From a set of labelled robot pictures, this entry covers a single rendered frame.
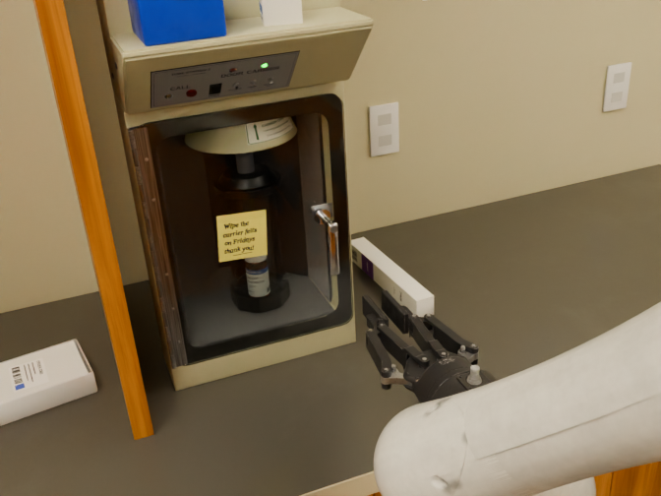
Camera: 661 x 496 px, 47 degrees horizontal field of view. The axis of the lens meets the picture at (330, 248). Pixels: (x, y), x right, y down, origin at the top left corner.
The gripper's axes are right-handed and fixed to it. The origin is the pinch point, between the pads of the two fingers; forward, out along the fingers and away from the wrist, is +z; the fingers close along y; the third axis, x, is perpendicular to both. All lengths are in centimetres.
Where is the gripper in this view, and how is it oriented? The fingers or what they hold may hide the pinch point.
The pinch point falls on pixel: (385, 313)
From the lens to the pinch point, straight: 102.2
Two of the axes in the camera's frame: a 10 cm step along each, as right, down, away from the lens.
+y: -9.3, 2.0, -3.0
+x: 0.4, 8.9, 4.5
